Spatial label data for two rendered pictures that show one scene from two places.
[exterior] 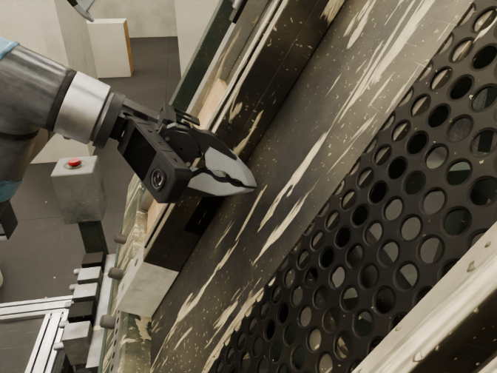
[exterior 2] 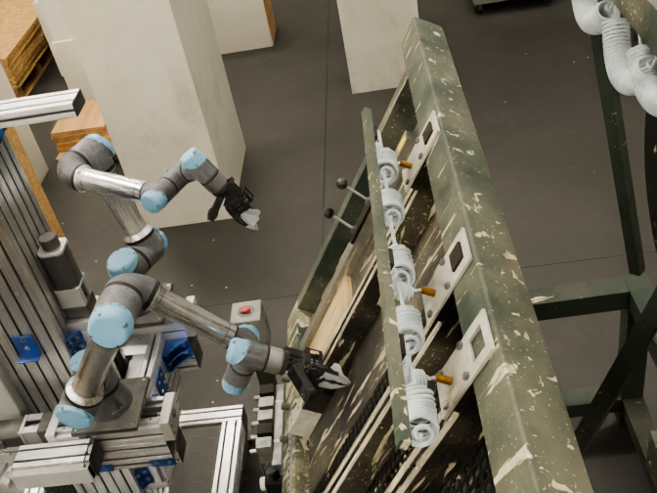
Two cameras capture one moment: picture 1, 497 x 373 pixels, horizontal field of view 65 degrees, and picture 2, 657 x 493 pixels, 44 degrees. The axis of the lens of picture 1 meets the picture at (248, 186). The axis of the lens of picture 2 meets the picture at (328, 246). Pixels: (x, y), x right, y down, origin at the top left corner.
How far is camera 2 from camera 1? 188 cm
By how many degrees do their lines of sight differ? 16
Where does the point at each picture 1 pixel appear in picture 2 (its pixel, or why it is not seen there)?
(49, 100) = (262, 364)
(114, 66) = (246, 33)
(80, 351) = (267, 455)
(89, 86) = (276, 355)
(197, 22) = not seen: outside the picture
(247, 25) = (362, 244)
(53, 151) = (189, 211)
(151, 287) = (307, 422)
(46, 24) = (175, 71)
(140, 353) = (303, 457)
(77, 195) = not seen: hidden behind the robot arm
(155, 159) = (302, 385)
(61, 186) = not seen: hidden behind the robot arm
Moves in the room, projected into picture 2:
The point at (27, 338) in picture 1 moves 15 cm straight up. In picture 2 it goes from (210, 442) to (201, 421)
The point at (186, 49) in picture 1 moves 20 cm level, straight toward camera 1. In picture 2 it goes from (351, 22) to (351, 33)
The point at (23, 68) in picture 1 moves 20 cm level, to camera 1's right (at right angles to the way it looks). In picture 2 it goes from (253, 355) to (323, 355)
